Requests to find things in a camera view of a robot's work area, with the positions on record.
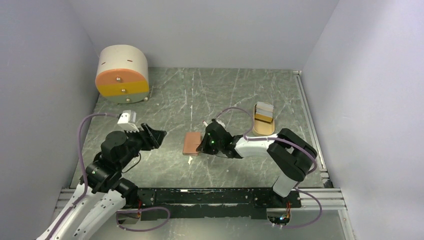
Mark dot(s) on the round beige drawer box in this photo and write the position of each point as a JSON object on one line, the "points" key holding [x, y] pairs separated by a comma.
{"points": [[122, 75]]}

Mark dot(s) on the aluminium frame rail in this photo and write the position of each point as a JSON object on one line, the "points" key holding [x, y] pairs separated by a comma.
{"points": [[337, 203]]}

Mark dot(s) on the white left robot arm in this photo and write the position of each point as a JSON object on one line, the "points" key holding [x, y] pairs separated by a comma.
{"points": [[102, 190]]}

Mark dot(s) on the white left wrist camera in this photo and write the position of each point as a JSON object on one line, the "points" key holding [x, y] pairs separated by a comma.
{"points": [[127, 121]]}

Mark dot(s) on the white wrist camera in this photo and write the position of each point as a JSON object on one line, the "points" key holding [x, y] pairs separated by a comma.
{"points": [[127, 121], [221, 123]]}

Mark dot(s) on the pink leather card holder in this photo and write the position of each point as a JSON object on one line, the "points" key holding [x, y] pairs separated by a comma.
{"points": [[192, 140]]}

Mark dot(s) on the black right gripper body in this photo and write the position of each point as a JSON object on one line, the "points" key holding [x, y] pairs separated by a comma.
{"points": [[212, 147]]}

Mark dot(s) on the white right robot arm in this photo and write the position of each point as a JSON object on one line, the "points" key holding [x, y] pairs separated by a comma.
{"points": [[294, 156]]}

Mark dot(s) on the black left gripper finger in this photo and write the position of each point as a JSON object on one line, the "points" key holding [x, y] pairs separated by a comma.
{"points": [[149, 134], [162, 135]]}

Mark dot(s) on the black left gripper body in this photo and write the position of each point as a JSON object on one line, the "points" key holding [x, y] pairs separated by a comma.
{"points": [[136, 144]]}

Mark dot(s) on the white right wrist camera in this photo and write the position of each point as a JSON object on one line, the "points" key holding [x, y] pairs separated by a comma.
{"points": [[221, 123]]}

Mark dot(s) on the beige oval tray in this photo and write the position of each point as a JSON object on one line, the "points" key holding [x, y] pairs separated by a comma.
{"points": [[261, 128]]}

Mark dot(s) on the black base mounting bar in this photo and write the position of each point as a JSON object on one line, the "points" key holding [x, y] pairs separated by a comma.
{"points": [[197, 203]]}

